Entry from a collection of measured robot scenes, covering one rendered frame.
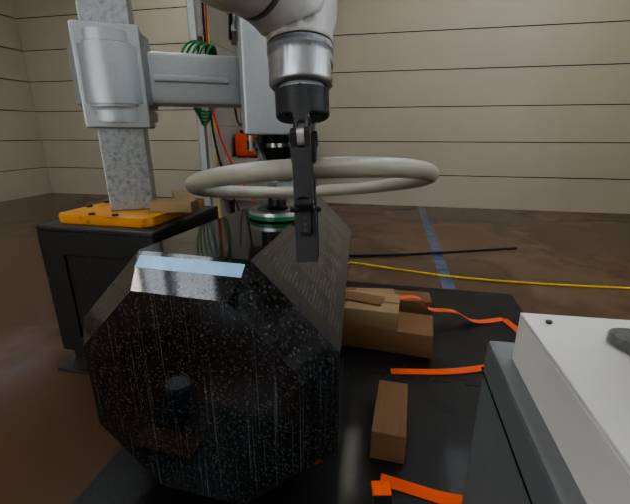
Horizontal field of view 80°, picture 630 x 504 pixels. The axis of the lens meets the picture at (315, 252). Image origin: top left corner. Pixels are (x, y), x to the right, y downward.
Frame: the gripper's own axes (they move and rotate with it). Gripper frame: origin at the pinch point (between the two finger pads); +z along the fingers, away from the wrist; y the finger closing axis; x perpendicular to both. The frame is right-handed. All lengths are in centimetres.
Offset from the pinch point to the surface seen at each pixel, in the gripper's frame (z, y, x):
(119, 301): 18, 42, 54
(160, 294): 16, 38, 41
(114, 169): -26, 115, 95
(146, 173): -25, 120, 83
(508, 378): 21.1, -1.4, -28.0
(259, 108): -38, 71, 19
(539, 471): 25.0, -15.3, -24.9
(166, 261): 8, 43, 41
